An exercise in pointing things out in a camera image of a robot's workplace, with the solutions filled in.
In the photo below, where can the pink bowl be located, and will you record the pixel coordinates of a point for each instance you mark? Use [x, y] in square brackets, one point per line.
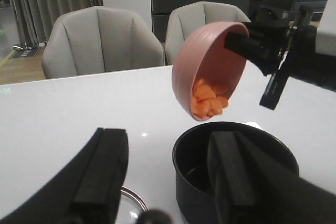
[202, 55]

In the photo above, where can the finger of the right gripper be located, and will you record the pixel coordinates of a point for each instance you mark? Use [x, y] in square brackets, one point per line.
[246, 47]
[276, 84]

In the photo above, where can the glass lid with blue knob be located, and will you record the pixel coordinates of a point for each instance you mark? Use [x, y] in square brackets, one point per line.
[133, 209]

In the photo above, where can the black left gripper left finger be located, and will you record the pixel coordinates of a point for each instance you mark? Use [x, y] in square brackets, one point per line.
[97, 179]

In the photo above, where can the barrier stanchion post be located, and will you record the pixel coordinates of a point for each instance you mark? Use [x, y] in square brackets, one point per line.
[25, 41]

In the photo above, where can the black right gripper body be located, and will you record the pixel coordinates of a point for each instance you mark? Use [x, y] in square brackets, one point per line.
[311, 48]

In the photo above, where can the grey upholstered chair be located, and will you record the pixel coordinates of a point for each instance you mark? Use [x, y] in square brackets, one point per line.
[100, 39]
[186, 19]

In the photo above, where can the orange ham slices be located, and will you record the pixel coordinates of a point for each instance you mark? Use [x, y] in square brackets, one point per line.
[208, 100]

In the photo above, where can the left grey upholstered chair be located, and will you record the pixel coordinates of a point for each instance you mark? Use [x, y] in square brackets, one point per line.
[100, 39]

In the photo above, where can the right grey upholstered chair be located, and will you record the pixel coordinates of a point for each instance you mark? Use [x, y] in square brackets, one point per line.
[186, 19]

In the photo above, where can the dark blue saucepan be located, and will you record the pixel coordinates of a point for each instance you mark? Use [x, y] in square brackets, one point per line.
[194, 192]

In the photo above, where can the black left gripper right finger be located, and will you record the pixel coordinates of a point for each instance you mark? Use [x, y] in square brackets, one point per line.
[233, 190]

